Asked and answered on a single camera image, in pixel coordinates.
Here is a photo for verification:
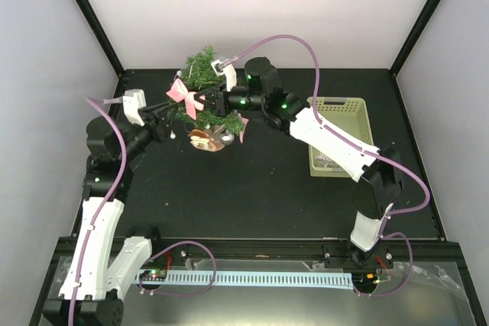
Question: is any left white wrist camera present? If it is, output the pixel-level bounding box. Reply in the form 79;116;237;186
122;89;147;127

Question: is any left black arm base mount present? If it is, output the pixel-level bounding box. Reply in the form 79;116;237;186
131;226;184;292

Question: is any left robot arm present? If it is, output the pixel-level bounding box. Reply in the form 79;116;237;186
43;103;177;325

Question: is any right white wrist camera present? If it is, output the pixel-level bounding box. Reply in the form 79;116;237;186
211;59;238;92

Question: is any gingerbread figure ornament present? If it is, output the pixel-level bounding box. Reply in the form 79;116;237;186
188;129;215;151

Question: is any white ball light string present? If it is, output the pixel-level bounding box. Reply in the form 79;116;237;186
167;62;238;140

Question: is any silver ball ornament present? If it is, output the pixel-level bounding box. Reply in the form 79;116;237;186
219;131;235;146

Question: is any silver star ornament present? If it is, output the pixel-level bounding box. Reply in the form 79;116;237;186
313;153;341;169

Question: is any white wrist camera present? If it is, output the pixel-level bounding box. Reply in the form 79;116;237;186
122;89;147;127
211;59;238;92

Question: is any white slotted cable duct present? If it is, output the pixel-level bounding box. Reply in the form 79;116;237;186
134;270;354;290

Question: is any pink felt bow ornament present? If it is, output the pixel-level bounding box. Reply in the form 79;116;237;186
166;79;198;120

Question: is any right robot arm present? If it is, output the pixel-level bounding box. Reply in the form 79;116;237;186
188;57;403;267

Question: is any small green christmas tree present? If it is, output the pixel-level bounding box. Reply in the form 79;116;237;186
167;45;248;136

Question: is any pink paper ornament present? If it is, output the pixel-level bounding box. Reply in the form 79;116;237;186
237;113;249;144

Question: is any yellow-green plastic basket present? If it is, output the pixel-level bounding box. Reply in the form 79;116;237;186
309;97;374;179

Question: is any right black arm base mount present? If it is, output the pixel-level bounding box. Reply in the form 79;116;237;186
322;242;390;270

